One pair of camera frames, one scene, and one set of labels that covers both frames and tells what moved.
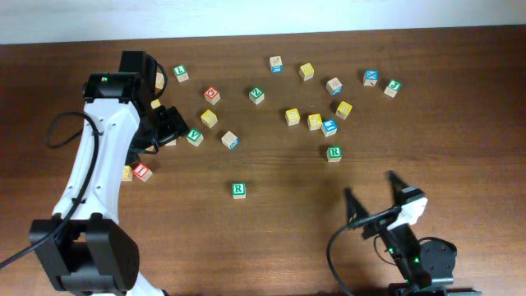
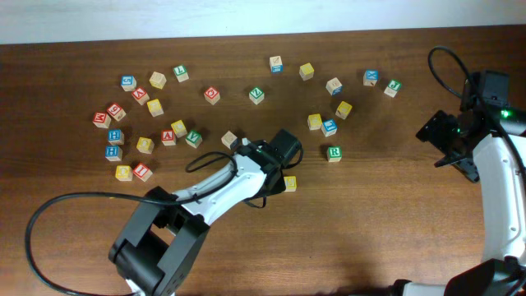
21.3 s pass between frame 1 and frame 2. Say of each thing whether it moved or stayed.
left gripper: moved
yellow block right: stayed
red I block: stayed
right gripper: moved
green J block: stayed
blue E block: stayed
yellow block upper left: stayed
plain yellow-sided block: stayed
